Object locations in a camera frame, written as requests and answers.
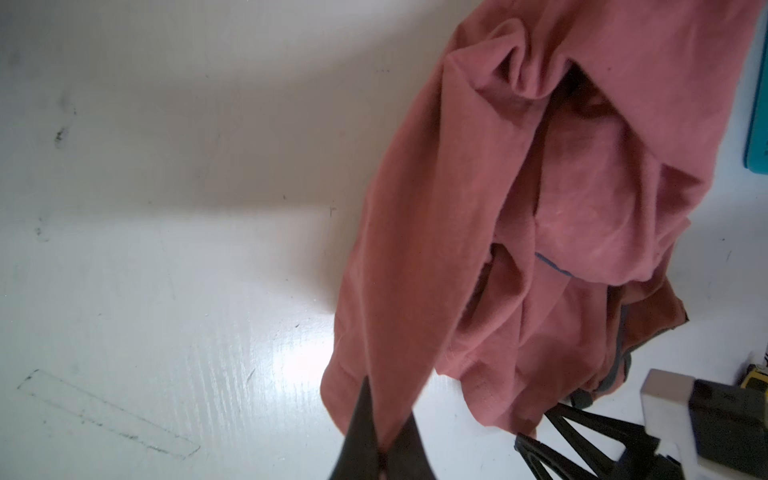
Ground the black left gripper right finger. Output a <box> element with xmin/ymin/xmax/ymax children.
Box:
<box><xmin>383</xmin><ymin>414</ymin><xmax>435</xmax><ymax>480</ymax></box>

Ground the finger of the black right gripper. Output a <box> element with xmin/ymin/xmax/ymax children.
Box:
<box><xmin>515</xmin><ymin>435</ymin><xmax>594</xmax><ymax>480</ymax></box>
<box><xmin>545</xmin><ymin>404</ymin><xmax>660</xmax><ymax>480</ymax></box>

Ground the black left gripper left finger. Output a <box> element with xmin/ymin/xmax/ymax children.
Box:
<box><xmin>329</xmin><ymin>377</ymin><xmax>380</xmax><ymax>480</ymax></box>

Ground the maroon red garment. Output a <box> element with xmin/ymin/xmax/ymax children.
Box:
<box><xmin>321</xmin><ymin>1</ymin><xmax>764</xmax><ymax>447</ymax></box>

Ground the black yellow tape measure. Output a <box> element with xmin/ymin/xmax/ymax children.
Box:
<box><xmin>739</xmin><ymin>364</ymin><xmax>768</xmax><ymax>395</ymax></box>

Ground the teal plastic basket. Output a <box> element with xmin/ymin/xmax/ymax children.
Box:
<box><xmin>744</xmin><ymin>34</ymin><xmax>767</xmax><ymax>175</ymax></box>

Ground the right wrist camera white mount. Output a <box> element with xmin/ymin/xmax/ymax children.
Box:
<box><xmin>641</xmin><ymin>369</ymin><xmax>767</xmax><ymax>479</ymax></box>

